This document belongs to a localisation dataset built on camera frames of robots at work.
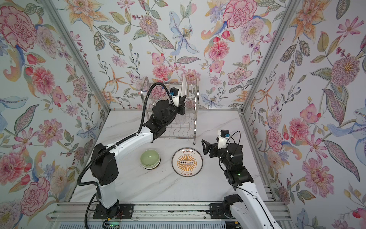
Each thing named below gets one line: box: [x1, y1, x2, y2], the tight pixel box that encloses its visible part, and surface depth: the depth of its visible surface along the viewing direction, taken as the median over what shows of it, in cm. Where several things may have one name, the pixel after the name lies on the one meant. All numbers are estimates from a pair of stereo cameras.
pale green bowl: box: [140, 148, 161, 169], surface depth 87 cm
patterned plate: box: [171, 146, 204, 177], surface depth 92 cm
